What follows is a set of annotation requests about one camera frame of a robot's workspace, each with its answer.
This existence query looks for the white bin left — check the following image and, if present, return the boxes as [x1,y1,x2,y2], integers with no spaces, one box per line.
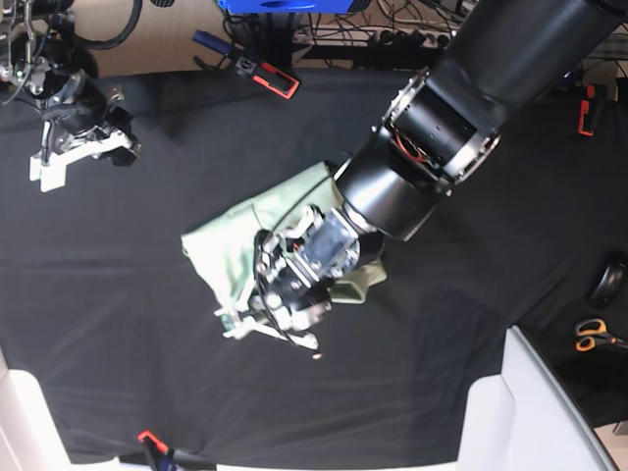
[1,359,121,471]

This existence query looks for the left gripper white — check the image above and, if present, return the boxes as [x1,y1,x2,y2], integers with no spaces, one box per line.
[214,306,325,358]

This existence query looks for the blue box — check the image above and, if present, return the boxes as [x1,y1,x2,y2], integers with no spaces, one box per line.
[218,0,371,14]

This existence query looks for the orange handled scissors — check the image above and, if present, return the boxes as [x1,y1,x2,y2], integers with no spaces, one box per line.
[574,317,627,353]

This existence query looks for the black table cloth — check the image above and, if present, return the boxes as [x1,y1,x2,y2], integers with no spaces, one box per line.
[1,70,627,469]

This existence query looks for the red clamp right side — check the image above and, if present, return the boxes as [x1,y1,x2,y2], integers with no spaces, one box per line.
[577,83,602,136]

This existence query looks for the light green T-shirt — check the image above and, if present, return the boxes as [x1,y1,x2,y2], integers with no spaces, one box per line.
[180,159,389,318]

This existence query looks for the black computer mouse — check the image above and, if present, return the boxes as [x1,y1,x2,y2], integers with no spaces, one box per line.
[589,263,627,309]

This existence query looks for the red clamp bottom edge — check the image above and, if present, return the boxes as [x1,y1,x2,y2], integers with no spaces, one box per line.
[134,429,217,471]

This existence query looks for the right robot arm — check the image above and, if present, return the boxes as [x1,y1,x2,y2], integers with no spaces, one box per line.
[1,1,143,192]

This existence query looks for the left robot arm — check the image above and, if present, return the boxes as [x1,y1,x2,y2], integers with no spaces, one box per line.
[217,1,627,350]

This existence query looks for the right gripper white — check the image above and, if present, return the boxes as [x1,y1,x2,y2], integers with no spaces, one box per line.
[28,85,141,192]

